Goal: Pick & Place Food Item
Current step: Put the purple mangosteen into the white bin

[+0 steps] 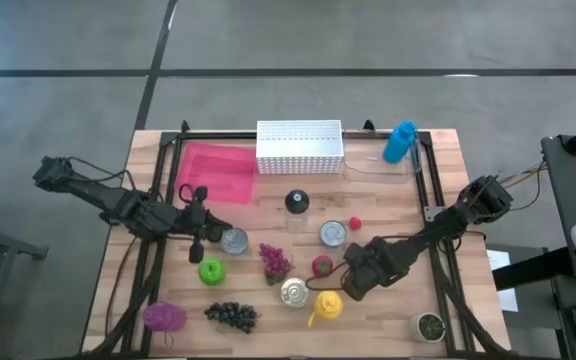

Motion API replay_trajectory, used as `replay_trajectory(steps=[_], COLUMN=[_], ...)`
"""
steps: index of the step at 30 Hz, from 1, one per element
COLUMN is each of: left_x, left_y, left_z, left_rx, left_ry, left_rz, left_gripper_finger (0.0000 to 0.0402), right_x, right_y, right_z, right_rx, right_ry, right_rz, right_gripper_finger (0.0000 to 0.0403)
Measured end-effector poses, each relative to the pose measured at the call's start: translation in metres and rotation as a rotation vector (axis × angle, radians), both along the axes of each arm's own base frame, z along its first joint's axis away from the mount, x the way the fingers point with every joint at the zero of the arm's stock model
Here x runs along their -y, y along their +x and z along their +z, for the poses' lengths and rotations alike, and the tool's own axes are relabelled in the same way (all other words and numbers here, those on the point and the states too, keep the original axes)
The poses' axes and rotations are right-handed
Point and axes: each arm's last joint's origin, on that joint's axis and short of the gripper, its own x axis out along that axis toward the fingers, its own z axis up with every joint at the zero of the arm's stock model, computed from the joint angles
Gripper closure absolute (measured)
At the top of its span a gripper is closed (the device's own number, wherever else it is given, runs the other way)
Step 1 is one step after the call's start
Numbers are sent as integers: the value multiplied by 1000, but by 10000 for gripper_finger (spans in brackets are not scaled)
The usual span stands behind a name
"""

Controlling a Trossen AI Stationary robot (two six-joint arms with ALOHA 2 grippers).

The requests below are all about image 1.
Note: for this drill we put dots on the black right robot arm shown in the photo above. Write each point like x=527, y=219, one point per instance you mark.
x=458, y=215

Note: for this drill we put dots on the gold-top blue-label tin can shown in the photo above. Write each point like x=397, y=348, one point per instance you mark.
x=294, y=292

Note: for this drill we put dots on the silver-top tin can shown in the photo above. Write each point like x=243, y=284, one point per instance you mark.
x=235, y=242
x=333, y=234

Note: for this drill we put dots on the black plastic grape bunch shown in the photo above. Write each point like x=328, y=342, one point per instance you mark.
x=231, y=316

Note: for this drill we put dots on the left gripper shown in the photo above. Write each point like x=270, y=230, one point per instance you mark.
x=183, y=222

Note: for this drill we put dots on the white perforated basket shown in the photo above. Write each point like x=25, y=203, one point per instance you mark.
x=298, y=150

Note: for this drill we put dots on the green toy apple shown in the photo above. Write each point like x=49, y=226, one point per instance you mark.
x=212, y=272

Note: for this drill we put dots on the small red ball fruit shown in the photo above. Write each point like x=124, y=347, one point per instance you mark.
x=354, y=223

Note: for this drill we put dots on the clear plastic bin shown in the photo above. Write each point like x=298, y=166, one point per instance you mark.
x=368, y=172

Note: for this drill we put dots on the white paper sheet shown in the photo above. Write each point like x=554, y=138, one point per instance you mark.
x=500, y=262

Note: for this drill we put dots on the pink plastic bin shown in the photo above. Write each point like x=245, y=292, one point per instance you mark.
x=218, y=170

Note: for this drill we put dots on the yellow plastic bottle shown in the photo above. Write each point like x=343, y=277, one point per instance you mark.
x=329, y=304

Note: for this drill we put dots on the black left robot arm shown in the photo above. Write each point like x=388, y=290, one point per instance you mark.
x=113, y=197

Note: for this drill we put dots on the blue plastic bottle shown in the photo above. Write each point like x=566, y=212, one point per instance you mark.
x=398, y=145

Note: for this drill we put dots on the red toy strawberry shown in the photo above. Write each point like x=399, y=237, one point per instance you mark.
x=322, y=266

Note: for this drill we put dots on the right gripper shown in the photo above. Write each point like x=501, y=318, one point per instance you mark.
x=388, y=262

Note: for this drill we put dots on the small white potted plant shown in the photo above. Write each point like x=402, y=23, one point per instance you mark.
x=427, y=327

